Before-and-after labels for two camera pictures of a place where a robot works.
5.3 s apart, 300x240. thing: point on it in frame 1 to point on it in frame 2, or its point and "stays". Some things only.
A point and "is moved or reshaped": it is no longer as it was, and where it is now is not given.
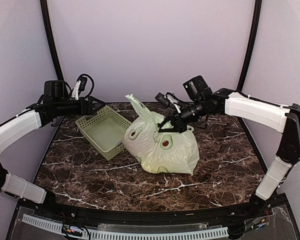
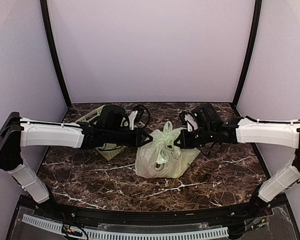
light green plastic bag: [161, 152] is moved or reshaped
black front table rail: [53, 205] stays
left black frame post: [47, 23] stays
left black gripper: [89, 110] to [136, 141]
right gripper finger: [176, 128] to [179, 145]
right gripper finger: [170, 117] to [178, 139]
